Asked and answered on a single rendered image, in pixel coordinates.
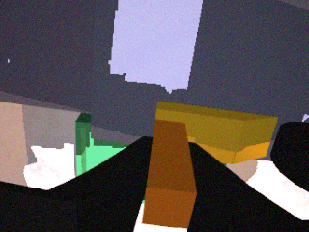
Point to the green tray floor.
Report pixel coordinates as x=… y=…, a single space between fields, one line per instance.
x=97 y=151

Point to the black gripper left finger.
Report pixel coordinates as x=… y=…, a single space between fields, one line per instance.
x=106 y=198

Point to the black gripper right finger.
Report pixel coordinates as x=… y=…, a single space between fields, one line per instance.
x=224 y=203

